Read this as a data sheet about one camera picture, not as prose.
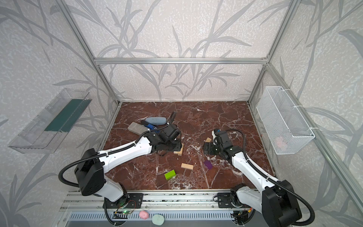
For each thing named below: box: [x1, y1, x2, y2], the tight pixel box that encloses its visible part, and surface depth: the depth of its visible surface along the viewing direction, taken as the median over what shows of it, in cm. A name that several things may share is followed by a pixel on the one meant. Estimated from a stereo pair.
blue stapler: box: [145, 123, 160, 133], surface depth 103 cm
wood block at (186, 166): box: [180, 162, 194, 170], surface depth 87 cm
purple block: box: [203, 160, 213, 170], surface depth 88 cm
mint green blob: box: [151, 214, 165, 226], surface depth 68 cm
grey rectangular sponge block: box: [127, 121, 150, 136], surface depth 103 cm
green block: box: [164, 169, 177, 181], surface depth 83 cm
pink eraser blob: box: [138, 210, 149, 220], surface depth 70 cm
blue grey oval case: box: [145, 116, 167, 125], surface depth 107 cm
